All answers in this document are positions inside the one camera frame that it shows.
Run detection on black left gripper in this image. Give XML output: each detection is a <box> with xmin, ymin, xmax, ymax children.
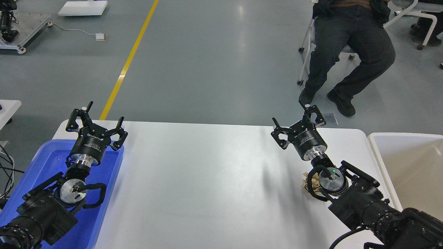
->
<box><xmin>65</xmin><ymin>101</ymin><xmax>128</xmax><ymax>167</ymax></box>

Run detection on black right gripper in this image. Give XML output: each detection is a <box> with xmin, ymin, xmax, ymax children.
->
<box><xmin>271</xmin><ymin>101</ymin><xmax>328</xmax><ymax>162</ymax></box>

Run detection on brown paper ball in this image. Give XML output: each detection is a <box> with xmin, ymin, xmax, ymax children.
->
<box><xmin>300</xmin><ymin>172</ymin><xmax>324</xmax><ymax>198</ymax></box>

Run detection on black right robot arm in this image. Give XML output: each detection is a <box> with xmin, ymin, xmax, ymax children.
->
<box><xmin>271</xmin><ymin>101</ymin><xmax>442</xmax><ymax>249</ymax></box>

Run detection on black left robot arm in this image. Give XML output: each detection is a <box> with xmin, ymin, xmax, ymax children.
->
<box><xmin>1</xmin><ymin>101</ymin><xmax>128</xmax><ymax>249</ymax></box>

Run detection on right metal floor plate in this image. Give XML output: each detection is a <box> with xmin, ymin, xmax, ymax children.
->
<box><xmin>323</xmin><ymin>113</ymin><xmax>338</xmax><ymax>126</ymax></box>

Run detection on white office chair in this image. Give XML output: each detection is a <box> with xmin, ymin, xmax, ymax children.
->
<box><xmin>297</xmin><ymin>18</ymin><xmax>357</xmax><ymax>86</ymax></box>
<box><xmin>383</xmin><ymin>0</ymin><xmax>443</xmax><ymax>50</ymax></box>

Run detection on white side table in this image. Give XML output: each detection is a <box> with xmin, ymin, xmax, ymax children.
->
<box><xmin>0</xmin><ymin>99</ymin><xmax>22</xmax><ymax>129</ymax></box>

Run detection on beige plastic bin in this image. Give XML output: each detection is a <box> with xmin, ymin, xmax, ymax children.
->
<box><xmin>368</xmin><ymin>132</ymin><xmax>443</xmax><ymax>220</ymax></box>

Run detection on white flat board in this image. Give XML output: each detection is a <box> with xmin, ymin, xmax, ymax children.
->
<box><xmin>57</xmin><ymin>0</ymin><xmax>108</xmax><ymax>16</ymax></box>

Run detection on seated person in dark clothes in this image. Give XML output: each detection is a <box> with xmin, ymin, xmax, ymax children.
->
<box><xmin>299</xmin><ymin>0</ymin><xmax>396</xmax><ymax>117</ymax></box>

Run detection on metal cart platform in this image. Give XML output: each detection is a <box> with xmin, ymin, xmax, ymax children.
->
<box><xmin>0</xmin><ymin>13</ymin><xmax>52</xmax><ymax>55</ymax></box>

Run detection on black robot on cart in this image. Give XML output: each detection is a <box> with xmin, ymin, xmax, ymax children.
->
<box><xmin>0</xmin><ymin>0</ymin><xmax>19</xmax><ymax>43</ymax></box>

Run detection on white power adapter with cable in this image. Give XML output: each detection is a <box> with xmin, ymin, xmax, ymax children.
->
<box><xmin>52</xmin><ymin>23</ymin><xmax>107</xmax><ymax>41</ymax></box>

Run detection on black cables at left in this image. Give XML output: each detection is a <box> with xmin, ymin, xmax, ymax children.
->
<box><xmin>0</xmin><ymin>144</ymin><xmax>25</xmax><ymax>201</ymax></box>

